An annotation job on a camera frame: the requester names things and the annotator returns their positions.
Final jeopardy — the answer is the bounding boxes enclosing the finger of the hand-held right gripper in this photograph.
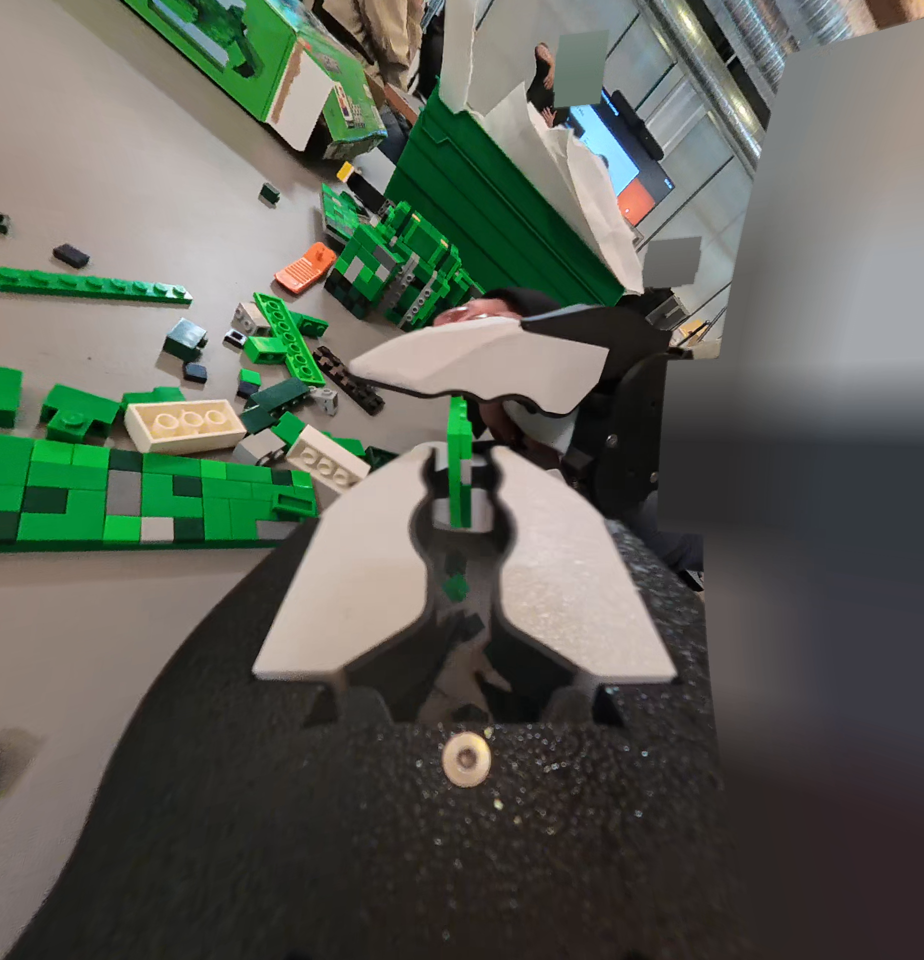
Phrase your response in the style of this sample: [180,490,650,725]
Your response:
[503,399,581,455]
[347,315,612,418]

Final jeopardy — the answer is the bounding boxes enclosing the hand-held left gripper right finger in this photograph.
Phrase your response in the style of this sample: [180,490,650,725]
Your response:
[480,446,679,685]

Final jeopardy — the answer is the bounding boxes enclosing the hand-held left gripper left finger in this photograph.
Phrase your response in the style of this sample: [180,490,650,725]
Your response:
[252,442,441,687]

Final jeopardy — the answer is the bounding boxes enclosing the small green tiled plate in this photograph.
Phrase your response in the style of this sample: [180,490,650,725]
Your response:
[444,395,496,528]

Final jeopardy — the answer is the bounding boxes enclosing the person's right hand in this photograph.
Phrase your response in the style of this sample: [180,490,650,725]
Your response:
[434,294,525,330]

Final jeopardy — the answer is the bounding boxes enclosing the green brick cube model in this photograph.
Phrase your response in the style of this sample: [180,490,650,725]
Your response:
[323,199,487,333]

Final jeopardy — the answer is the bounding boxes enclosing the white brick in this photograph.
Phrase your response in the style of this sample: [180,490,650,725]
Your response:
[285,426,373,495]

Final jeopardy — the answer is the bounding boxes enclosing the green plastic crate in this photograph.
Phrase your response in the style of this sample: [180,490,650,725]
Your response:
[387,88,645,309]

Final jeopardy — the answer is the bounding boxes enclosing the green holed plate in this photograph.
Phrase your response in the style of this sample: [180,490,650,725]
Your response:
[252,291,330,386]

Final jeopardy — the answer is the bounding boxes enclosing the orange brick separator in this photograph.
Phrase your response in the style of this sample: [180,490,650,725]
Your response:
[273,241,338,296]

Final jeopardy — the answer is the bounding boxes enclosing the crumpled white paper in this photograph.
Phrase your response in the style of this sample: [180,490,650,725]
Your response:
[439,0,647,295]

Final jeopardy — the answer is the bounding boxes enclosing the cream brick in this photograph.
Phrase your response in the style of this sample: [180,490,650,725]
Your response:
[124,399,248,456]

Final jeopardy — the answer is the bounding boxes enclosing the dark green slope brick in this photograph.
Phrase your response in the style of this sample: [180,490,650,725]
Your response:
[163,318,208,360]

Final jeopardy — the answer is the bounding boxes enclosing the large green mosaic panel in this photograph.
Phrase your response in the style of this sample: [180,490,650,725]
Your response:
[0,429,318,555]

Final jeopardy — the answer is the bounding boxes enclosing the scattered small bricks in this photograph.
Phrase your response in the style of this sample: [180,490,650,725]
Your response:
[0,182,403,470]

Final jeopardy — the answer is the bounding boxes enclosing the long green plate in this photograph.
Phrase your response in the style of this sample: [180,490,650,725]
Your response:
[0,265,194,306]

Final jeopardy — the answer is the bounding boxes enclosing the green toy set box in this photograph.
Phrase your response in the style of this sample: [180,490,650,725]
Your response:
[123,0,390,161]

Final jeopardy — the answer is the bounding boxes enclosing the wall monitor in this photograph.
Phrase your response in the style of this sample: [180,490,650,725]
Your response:
[565,90,677,228]

